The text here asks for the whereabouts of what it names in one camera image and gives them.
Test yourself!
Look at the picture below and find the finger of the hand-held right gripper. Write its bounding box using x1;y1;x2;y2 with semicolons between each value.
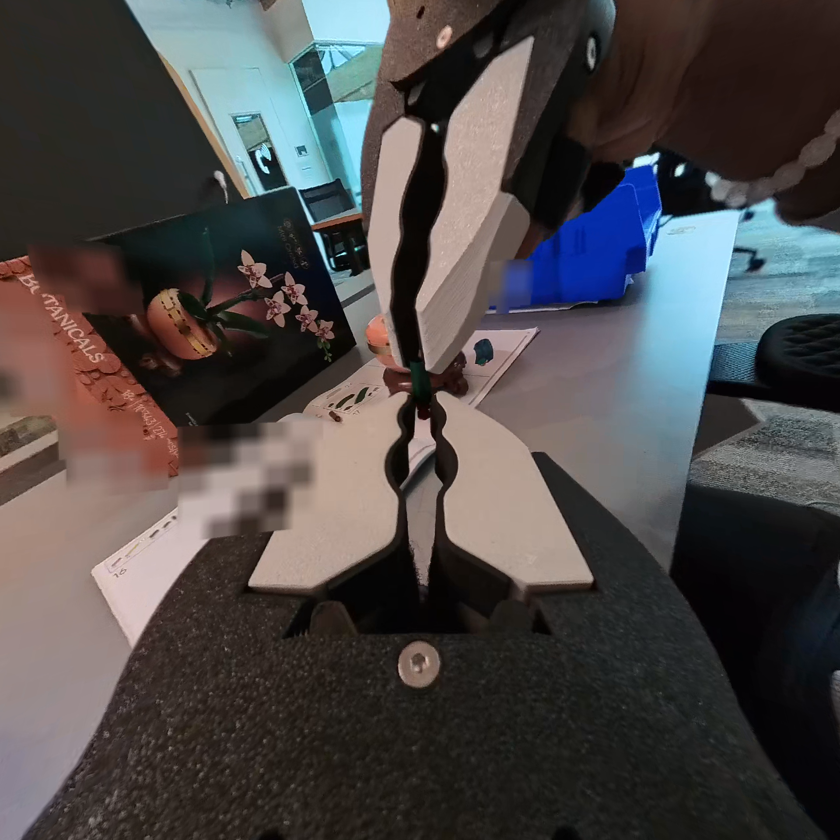
412;34;538;374
365;115;434;368

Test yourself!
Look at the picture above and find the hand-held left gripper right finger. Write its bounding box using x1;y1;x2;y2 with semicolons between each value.
430;392;597;597

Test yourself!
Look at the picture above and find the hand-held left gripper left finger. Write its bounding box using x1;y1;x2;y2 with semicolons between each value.
248;392;417;597

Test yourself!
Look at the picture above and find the person's right forearm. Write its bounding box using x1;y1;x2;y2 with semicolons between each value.
774;154;840;232

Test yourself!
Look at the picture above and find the grey desk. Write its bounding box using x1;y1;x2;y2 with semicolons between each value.
0;210;742;837

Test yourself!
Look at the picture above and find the person's right hand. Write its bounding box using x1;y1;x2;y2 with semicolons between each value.
567;0;840;185

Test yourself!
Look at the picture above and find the wooden table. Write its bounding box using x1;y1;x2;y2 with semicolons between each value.
311;210;370;273

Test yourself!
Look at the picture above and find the glass door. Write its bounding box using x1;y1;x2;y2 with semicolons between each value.
230;112;290;198

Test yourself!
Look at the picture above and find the blue plastic bin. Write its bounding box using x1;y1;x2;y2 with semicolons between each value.
518;164;664;308

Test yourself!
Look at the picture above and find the pink and brown pot model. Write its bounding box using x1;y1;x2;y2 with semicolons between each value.
364;314;471;396

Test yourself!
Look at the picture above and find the white instruction booklet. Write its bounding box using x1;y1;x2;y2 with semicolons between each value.
92;325;540;651

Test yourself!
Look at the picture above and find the orange and black toy box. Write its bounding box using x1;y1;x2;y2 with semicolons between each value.
0;185;358;490

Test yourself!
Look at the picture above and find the large black panel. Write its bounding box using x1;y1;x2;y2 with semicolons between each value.
0;0;253;263

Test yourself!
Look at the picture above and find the black mesh office chair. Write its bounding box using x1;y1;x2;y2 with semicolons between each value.
705;314;840;414

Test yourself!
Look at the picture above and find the white beaded bracelet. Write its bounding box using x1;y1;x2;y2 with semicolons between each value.
709;112;840;210

